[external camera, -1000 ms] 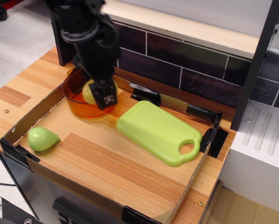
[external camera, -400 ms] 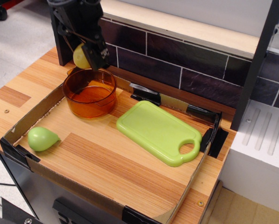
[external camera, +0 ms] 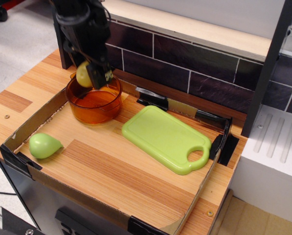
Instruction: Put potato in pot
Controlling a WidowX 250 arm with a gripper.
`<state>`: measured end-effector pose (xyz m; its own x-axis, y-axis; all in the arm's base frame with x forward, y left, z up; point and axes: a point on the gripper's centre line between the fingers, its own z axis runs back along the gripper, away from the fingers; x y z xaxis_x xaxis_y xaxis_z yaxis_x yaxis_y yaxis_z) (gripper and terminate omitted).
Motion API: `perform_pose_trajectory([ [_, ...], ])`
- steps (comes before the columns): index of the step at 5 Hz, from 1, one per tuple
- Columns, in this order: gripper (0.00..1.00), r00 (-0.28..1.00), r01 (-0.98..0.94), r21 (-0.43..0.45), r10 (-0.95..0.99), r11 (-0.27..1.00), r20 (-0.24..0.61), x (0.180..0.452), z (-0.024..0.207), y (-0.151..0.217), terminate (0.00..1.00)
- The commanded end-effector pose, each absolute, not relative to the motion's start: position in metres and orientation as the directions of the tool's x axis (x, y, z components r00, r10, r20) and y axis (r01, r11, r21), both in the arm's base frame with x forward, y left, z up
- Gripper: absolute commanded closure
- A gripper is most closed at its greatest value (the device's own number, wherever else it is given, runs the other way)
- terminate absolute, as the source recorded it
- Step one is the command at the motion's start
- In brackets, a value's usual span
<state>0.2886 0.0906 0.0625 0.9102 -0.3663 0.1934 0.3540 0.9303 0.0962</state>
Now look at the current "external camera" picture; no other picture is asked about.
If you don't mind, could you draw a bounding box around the cardboard fence with black tape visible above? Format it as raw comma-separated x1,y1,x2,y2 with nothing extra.
0,65,240,235

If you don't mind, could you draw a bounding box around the green plastic toy pear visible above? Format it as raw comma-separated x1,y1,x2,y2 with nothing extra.
29,133,63,159

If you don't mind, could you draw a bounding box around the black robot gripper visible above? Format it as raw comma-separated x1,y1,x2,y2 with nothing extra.
53,0,113,90

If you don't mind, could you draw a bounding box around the orange transparent plastic pot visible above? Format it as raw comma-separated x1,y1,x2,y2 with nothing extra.
65,73,122,124

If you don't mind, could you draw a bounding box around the white grooved drainer counter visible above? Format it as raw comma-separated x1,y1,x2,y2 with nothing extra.
230,105,292,222

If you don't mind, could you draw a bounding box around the black caster wheel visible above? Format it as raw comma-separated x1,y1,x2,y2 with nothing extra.
0,6,8,22

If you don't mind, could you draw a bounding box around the light green cutting board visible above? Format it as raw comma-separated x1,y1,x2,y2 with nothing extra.
122,105,212,175

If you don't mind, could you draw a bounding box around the yellow plastic toy potato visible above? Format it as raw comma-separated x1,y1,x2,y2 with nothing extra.
76,61,93,88

